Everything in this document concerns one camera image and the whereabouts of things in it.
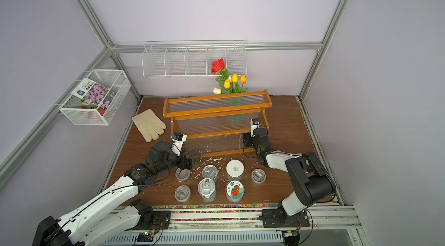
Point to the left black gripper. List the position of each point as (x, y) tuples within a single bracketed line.
[(190, 163)]

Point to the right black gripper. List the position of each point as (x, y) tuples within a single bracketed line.
[(246, 139)]

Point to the clear small plastic tub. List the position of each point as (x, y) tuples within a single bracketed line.
[(183, 175)]

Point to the tall white Ideal jar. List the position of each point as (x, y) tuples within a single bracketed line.
[(235, 170)]

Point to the orange wooden glass shelf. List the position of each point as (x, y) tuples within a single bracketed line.
[(206, 121)]

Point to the tomato label seed jar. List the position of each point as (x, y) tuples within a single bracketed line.
[(235, 191)]

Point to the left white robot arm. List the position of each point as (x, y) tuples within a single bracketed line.
[(92, 224)]

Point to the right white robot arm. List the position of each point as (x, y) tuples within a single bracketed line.
[(310, 180)]

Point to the purple flower seed packet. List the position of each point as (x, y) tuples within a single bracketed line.
[(94, 95)]

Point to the teal glass vase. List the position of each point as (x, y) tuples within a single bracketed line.
[(237, 119)]

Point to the cream work glove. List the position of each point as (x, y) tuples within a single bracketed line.
[(149, 125)]

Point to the artificial flower bouquet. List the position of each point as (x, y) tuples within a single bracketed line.
[(228, 84)]

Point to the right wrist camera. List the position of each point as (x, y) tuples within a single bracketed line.
[(255, 124)]

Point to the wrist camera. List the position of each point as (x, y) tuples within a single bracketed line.
[(255, 124), (178, 140)]

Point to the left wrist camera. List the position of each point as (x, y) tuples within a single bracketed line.
[(178, 140)]

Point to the long white wire basket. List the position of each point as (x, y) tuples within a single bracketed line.
[(191, 59)]

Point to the small white wire basket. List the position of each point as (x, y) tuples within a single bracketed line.
[(80, 115)]

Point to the metal base rail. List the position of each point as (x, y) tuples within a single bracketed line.
[(244, 223)]

